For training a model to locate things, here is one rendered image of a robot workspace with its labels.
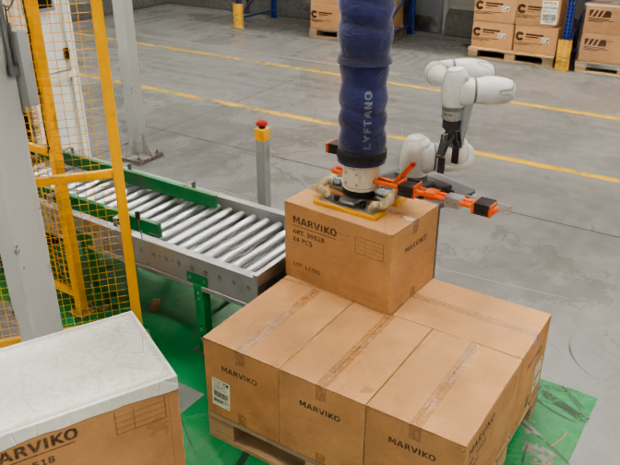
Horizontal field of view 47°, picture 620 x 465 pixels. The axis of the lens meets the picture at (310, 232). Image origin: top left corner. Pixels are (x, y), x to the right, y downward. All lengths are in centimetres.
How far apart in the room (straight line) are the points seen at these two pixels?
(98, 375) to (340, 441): 113
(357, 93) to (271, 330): 108
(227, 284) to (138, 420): 151
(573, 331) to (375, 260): 157
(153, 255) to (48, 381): 176
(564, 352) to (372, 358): 147
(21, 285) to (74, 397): 133
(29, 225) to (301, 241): 121
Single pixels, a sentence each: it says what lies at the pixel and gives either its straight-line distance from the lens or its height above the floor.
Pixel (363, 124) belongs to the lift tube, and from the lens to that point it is 309.
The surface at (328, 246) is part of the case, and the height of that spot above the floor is 78.
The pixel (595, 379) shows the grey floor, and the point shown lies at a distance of 400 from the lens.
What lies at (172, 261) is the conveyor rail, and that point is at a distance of 376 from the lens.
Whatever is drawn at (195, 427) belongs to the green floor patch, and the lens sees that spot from 349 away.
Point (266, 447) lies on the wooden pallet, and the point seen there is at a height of 2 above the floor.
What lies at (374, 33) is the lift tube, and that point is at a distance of 299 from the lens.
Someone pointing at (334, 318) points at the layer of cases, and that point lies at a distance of 320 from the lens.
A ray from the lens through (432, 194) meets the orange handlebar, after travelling 310.
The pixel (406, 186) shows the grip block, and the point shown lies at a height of 110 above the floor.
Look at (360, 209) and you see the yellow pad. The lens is 320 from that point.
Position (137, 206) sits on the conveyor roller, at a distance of 442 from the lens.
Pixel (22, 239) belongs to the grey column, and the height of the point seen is 91.
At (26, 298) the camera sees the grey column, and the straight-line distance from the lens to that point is 340.
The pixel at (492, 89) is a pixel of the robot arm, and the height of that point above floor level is 156.
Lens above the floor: 231
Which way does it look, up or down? 27 degrees down
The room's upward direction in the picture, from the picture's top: straight up
